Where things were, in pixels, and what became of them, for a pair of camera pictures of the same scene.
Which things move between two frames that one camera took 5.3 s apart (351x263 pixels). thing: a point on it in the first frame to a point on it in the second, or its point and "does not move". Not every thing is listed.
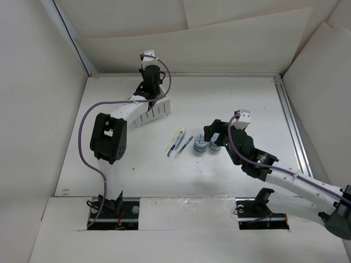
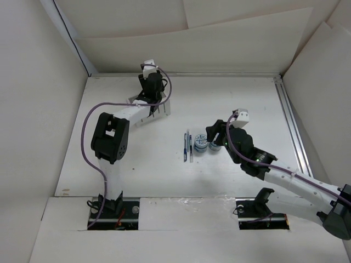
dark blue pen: (174, 144) to (185, 156)
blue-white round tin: (200, 145) does not move
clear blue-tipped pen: (185, 144) to (191, 149)
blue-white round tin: (212, 145) does not move
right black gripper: (216, 126) does not move
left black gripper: (142, 70) does not move
